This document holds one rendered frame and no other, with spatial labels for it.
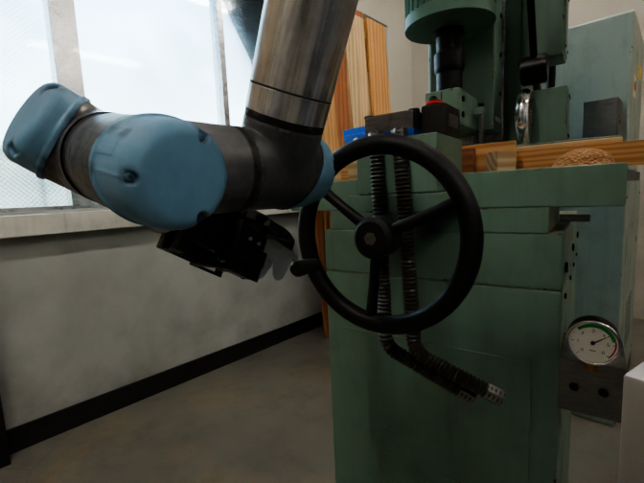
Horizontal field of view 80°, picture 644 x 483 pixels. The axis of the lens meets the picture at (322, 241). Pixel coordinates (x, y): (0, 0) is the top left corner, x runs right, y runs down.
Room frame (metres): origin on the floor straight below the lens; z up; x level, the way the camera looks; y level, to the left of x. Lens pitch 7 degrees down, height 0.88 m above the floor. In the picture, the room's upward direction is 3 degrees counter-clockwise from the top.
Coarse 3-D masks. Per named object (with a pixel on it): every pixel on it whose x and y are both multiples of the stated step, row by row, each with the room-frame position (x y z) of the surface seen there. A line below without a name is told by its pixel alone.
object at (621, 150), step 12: (600, 144) 0.67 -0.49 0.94; (612, 144) 0.66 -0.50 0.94; (624, 144) 0.65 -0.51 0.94; (636, 144) 0.64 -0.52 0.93; (528, 156) 0.74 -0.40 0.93; (540, 156) 0.72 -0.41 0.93; (552, 156) 0.71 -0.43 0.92; (624, 156) 0.65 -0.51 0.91; (636, 156) 0.64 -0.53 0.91; (528, 168) 0.74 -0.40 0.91
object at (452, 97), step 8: (456, 88) 0.77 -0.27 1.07; (440, 96) 0.79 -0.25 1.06; (448, 96) 0.78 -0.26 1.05; (456, 96) 0.77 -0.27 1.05; (464, 96) 0.78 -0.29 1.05; (456, 104) 0.77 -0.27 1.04; (464, 104) 0.80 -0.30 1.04; (472, 104) 0.85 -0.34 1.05; (464, 112) 0.78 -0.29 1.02; (472, 112) 0.85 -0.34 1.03; (464, 120) 0.80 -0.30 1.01; (472, 120) 0.85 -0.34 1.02; (464, 128) 0.84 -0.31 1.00; (472, 128) 0.86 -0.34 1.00
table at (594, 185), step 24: (552, 168) 0.58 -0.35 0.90; (576, 168) 0.56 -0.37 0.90; (600, 168) 0.55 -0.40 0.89; (624, 168) 0.53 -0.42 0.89; (336, 192) 0.80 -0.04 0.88; (480, 192) 0.64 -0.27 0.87; (504, 192) 0.62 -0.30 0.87; (528, 192) 0.60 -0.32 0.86; (552, 192) 0.58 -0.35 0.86; (576, 192) 0.56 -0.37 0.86; (600, 192) 0.54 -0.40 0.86; (624, 192) 0.53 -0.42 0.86
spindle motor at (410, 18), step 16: (416, 0) 0.79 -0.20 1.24; (432, 0) 0.76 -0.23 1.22; (448, 0) 0.75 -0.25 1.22; (464, 0) 0.74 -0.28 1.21; (480, 0) 0.75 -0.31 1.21; (416, 16) 0.79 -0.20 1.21; (432, 16) 0.77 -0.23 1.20; (448, 16) 0.77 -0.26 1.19; (464, 16) 0.77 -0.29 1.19; (480, 16) 0.77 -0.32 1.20; (416, 32) 0.83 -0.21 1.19; (432, 32) 0.83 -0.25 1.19; (480, 32) 0.85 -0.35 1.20
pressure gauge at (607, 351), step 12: (576, 324) 0.50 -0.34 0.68; (588, 324) 0.50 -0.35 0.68; (600, 324) 0.49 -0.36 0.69; (612, 324) 0.50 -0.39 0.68; (576, 336) 0.51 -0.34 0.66; (588, 336) 0.50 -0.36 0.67; (600, 336) 0.49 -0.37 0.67; (612, 336) 0.48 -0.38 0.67; (576, 348) 0.51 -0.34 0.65; (588, 348) 0.50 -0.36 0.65; (600, 348) 0.49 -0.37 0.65; (612, 348) 0.48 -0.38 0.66; (588, 360) 0.50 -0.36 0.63; (600, 360) 0.49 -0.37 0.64; (612, 360) 0.48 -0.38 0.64
